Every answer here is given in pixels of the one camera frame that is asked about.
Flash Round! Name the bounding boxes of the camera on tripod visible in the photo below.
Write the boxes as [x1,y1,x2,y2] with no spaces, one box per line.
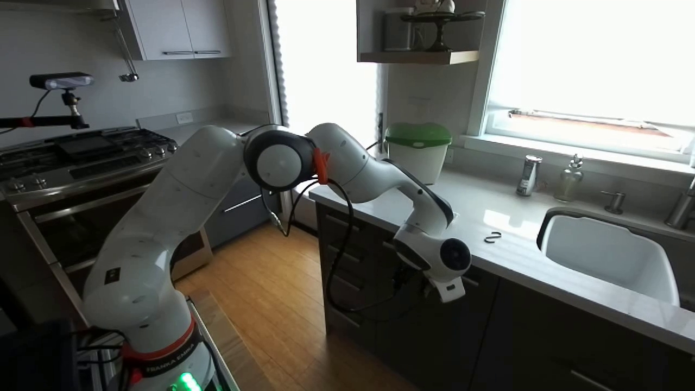
[0,72,93,133]

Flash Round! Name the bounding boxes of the wooden wall shelf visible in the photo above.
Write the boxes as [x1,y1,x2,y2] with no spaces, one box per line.
[356,50,478,66]

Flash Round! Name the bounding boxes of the white undermount sink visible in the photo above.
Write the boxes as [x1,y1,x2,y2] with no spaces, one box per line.
[536,214,679,306]

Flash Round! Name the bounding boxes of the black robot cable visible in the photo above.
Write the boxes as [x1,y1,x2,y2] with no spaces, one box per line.
[259,177,409,318]

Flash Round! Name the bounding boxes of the small metal countertop object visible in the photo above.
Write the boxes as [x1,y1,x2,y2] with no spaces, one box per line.
[484,231,501,243]

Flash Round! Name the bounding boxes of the white upper cabinet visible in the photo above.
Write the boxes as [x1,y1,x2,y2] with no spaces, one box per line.
[122,0,231,61]

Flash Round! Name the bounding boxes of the leftmost dark drawer stack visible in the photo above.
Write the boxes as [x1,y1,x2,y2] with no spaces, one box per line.
[317,205,392,345]

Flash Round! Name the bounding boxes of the gas stove range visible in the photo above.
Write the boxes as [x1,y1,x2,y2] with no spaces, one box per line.
[0,126,179,320]

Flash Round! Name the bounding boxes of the white bin with green lid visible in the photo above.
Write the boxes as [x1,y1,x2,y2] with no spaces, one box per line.
[387,122,452,185]

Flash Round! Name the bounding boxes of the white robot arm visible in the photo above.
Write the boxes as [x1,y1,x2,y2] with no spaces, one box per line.
[83,125,471,391]

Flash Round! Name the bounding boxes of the chrome kitchen faucet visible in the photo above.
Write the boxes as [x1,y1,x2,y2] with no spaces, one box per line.
[665,179,695,228]

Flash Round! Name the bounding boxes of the chrome cup on counter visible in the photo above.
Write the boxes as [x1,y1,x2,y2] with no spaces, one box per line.
[518,155,544,198]

